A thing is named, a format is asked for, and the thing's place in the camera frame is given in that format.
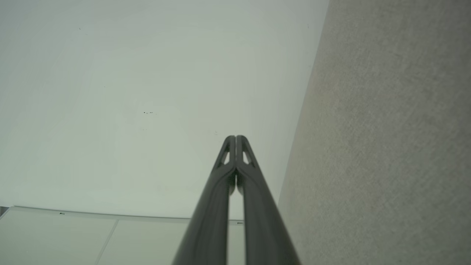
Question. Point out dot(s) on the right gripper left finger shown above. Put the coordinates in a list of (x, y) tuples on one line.
[(209, 221)]

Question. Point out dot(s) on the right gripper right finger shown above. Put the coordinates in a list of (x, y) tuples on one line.
[(263, 221)]

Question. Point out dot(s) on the grey fabric sofa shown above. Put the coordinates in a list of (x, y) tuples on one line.
[(386, 147)]

